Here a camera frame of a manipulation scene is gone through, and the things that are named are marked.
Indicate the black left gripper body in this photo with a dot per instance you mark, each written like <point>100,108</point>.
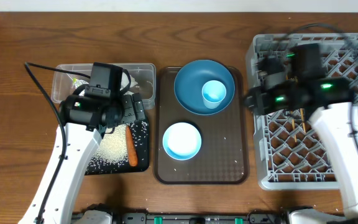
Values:
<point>117,102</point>

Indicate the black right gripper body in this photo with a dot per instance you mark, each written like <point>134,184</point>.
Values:
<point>273,100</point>

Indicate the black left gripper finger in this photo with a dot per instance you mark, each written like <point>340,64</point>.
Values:
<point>138,107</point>
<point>129,113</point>

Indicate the wooden chopstick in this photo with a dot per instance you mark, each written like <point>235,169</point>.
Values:
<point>303,119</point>

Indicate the light blue plastic cup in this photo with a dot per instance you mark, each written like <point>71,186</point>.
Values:
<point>213,93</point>

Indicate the pile of white rice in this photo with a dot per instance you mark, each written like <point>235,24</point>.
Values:
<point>113,149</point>

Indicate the orange carrot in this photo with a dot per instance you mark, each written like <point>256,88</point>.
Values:
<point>131,152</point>

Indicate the light blue bowl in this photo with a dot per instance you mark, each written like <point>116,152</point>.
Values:
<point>182,141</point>

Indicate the dark blue plate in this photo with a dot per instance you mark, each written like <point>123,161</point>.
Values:
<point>190,80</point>

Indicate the wooden chopstick diagonal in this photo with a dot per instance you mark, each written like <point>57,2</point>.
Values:
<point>293,125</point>

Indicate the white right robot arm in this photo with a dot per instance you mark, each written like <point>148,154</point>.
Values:
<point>330,109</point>

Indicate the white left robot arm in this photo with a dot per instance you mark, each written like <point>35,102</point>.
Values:
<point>73,157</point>

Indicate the black waste tray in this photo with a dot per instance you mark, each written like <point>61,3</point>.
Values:
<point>140,135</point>

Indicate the clear plastic waste bin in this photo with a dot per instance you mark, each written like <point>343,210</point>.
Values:
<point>143,78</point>

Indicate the grey dishwasher rack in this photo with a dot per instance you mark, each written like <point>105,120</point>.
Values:
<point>281,163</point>

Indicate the crumpled white tissue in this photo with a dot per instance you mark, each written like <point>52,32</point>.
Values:
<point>128,79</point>

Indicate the brown serving tray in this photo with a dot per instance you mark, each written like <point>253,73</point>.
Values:
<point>223,157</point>

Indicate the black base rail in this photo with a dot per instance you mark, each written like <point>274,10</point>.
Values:
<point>102,214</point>

